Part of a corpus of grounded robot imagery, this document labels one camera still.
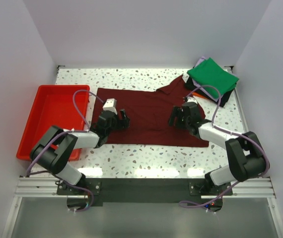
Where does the dark red t shirt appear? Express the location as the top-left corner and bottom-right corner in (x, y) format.
(97, 76), (209, 148)

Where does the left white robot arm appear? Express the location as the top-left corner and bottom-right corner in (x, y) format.
(27, 109), (130, 187)

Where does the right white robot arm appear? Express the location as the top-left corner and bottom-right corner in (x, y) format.
(168, 101), (270, 190)

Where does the orange folded t shirt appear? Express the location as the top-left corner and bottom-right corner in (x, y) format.
(192, 92), (206, 99)

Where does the lilac folded t shirt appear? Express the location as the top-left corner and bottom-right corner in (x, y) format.
(192, 57), (238, 102)

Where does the black folded t shirt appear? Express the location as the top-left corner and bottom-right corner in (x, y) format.
(183, 73), (234, 107)

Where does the green folded t shirt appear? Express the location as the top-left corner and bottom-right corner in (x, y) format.
(187, 58), (239, 96)

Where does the red plastic bin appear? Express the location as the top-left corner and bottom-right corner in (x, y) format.
(16, 85), (90, 161)

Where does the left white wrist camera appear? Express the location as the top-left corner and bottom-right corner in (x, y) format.
(102, 98), (117, 113)

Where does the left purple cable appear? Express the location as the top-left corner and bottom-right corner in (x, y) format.
(26, 89), (106, 213)

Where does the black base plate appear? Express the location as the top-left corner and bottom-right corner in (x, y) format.
(57, 177), (233, 208)

